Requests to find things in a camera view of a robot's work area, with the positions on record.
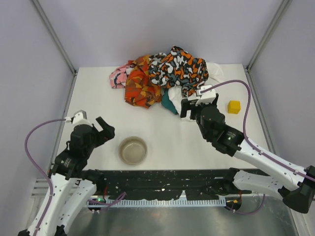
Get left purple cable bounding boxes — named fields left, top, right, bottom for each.
left=24, top=118, right=67, bottom=233

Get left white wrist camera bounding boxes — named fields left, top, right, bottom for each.
left=65, top=110, right=92, bottom=126

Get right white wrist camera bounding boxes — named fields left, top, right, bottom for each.
left=188, top=85, right=216, bottom=106

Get yellow cube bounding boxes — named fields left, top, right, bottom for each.
left=227, top=100, right=241, bottom=114

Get left aluminium frame post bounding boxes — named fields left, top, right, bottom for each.
left=30, top=0, right=77, bottom=76

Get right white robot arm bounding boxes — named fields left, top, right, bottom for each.
left=180, top=99, right=315, bottom=214

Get aluminium frame post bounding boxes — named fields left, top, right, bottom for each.
left=246, top=0, right=292, bottom=72
left=30, top=0, right=77, bottom=76

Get teal cloth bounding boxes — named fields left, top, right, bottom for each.
left=161, top=94, right=178, bottom=115

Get right aluminium frame post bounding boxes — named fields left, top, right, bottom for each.
left=246, top=0, right=292, bottom=72

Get orange grey camouflage cloth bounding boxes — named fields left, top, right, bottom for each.
left=148, top=45, right=209, bottom=97

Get white slotted cable duct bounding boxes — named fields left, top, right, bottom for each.
left=86, top=198, right=227, bottom=207

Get red orange patterned cloth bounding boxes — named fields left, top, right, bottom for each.
left=125, top=55, right=162, bottom=109

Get white cloth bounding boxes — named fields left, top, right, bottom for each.
left=167, top=62, right=224, bottom=115

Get round metal bowl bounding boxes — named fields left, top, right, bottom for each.
left=118, top=136, right=148, bottom=165

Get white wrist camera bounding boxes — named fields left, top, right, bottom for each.
left=188, top=85, right=216, bottom=106
left=65, top=110, right=92, bottom=126

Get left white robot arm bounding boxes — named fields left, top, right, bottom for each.
left=18, top=111, right=115, bottom=236

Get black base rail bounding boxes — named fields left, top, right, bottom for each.
left=96, top=168, right=252, bottom=201

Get pink patterned cloth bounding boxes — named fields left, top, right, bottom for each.
left=109, top=60, right=135, bottom=89

